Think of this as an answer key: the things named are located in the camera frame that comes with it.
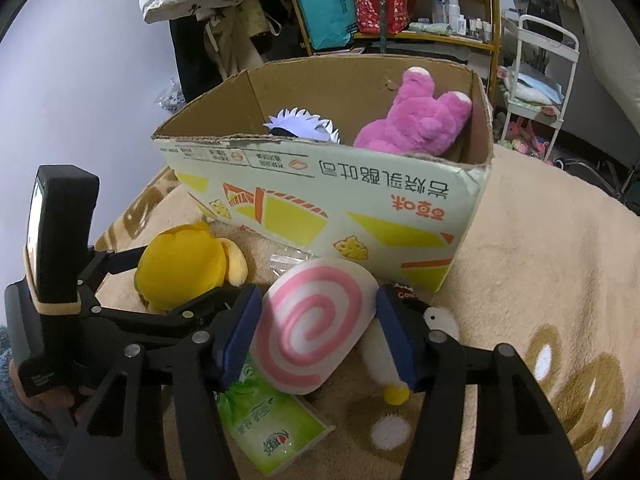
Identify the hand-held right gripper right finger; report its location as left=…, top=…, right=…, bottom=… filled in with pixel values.
left=376, top=284, right=587, bottom=480

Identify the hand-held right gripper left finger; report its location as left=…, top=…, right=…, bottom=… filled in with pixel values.
left=56, top=284, right=264, bottom=480

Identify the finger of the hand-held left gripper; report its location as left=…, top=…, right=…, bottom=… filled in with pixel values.
left=80, top=282, right=242, bottom=343
left=75, top=244, right=157, bottom=288

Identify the yellow plush toy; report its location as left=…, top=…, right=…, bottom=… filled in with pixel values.
left=134, top=221, right=249, bottom=313

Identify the pink white swirl plush cushion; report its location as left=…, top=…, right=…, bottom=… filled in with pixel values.
left=249, top=258, right=379, bottom=397

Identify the printed cardboard box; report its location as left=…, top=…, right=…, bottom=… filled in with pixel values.
left=151, top=55, right=496, bottom=293

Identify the person's left forearm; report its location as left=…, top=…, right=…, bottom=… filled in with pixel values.
left=0, top=325, right=76, bottom=480

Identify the white plush duck toy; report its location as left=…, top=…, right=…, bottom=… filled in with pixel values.
left=360, top=306, right=461, bottom=405

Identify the black red-label packet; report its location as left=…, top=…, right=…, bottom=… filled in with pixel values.
left=392, top=284, right=432, bottom=311

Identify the clear plastic wrapper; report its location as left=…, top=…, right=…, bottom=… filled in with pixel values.
left=267, top=252, right=321, bottom=281

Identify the green tissue packet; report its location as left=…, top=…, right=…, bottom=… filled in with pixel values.
left=215, top=355, right=336, bottom=478

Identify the beige printed blanket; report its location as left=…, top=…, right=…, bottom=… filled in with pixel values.
left=92, top=145, right=640, bottom=480

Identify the clear plastic bag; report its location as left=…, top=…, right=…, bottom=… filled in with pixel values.
left=152, top=79, right=189, bottom=114

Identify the dark hanging coat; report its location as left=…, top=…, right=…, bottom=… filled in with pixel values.
left=169, top=5, right=236, bottom=106

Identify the white spiky-haired plush toy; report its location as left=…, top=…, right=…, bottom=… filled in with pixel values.
left=263, top=106, right=342, bottom=145

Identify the pink plush toy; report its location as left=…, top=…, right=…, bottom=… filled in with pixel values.
left=353, top=66, right=474, bottom=157

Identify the pink toys pile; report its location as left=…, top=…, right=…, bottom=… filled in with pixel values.
left=497, top=114, right=553, bottom=161

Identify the beige hanging garment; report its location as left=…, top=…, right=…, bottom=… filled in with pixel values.
left=202, top=0, right=282, bottom=68

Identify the black metal stand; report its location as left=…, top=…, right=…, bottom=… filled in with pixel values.
left=554, top=156, right=640, bottom=202

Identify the blue white folded cloth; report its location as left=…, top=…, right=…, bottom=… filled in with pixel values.
left=501, top=67, right=564, bottom=107

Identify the wooden shelf rack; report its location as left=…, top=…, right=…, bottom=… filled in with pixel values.
left=277, top=0, right=502, bottom=106

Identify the teal bag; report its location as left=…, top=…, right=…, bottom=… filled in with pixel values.
left=292, top=0, right=358, bottom=52

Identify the white metal cart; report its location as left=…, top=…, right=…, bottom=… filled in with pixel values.
left=492, top=14, right=581, bottom=162

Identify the red patterned bag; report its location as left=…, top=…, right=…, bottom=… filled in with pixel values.
left=347, top=0, right=423, bottom=35

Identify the black bag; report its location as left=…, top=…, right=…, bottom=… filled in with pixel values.
left=510, top=0, right=567, bottom=43

